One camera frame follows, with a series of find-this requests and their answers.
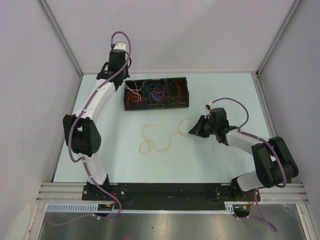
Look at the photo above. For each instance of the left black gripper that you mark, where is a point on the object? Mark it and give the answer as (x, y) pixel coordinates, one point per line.
(126, 75)

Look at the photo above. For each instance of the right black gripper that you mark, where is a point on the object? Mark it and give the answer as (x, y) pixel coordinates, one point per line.
(197, 130)

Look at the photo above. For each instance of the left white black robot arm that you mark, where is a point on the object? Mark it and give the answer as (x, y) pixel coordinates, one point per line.
(81, 134)

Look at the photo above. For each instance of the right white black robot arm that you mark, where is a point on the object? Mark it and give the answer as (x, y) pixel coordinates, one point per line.
(273, 161)

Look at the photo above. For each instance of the black left storage bin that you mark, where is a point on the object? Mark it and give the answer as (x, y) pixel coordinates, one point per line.
(134, 97)

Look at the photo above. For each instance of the black storage bin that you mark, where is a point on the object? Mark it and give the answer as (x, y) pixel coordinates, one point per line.
(134, 97)
(177, 92)
(156, 94)

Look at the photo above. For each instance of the black middle storage bin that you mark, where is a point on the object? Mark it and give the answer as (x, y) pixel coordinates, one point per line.
(156, 94)

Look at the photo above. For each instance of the black right storage bin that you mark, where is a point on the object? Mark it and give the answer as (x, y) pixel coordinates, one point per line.
(177, 92)

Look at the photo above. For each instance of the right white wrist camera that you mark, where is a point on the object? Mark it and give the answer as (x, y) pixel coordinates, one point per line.
(210, 106)

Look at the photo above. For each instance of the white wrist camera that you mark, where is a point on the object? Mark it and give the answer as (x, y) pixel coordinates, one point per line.
(210, 106)
(121, 46)

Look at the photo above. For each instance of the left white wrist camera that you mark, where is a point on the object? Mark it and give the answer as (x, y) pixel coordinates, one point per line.
(121, 46)

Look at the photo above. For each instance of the grey slotted cable duct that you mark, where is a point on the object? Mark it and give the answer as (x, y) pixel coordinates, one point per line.
(226, 207)

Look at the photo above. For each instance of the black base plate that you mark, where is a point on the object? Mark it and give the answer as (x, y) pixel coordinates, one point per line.
(176, 194)

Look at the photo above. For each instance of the aluminium frame rail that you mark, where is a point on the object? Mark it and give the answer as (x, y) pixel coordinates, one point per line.
(293, 193)

